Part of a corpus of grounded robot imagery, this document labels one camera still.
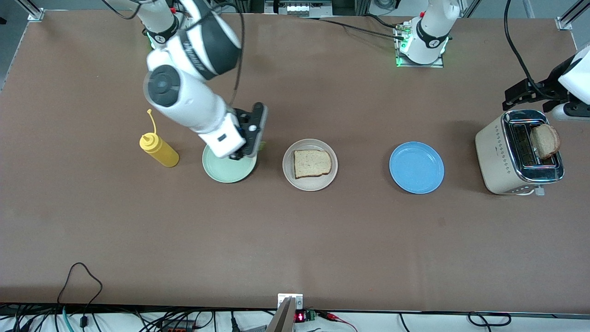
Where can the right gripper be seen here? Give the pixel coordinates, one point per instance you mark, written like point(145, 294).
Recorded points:
point(237, 156)

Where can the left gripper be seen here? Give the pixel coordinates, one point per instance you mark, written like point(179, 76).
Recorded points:
point(545, 91)

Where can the green lettuce leaf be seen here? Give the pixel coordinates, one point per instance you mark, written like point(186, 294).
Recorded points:
point(261, 145)

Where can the toast bread slice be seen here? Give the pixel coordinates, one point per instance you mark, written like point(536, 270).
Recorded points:
point(546, 140)
point(312, 163)

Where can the yellow squeeze bottle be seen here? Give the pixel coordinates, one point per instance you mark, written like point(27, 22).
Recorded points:
point(161, 154)

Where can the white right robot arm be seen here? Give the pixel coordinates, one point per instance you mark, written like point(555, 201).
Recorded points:
point(184, 97)

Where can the mint green plate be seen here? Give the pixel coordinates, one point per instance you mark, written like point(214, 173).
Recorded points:
point(226, 173)

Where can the beige plate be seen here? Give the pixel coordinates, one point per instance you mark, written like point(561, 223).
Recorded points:
point(309, 184)

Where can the blue plate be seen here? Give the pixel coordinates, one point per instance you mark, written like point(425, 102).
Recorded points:
point(416, 167)

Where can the beige chrome toaster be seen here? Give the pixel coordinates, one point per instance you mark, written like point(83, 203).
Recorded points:
point(495, 161)

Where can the white device with ports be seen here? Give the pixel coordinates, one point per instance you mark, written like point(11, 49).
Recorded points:
point(299, 8)

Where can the small red display module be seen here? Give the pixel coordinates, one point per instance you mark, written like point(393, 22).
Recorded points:
point(299, 317)

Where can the aluminium frame post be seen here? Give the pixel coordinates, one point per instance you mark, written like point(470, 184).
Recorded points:
point(34, 14)
point(564, 23)

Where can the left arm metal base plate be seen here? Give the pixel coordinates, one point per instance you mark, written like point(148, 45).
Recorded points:
point(421, 65)

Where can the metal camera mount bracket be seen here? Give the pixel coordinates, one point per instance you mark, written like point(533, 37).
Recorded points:
point(290, 299)

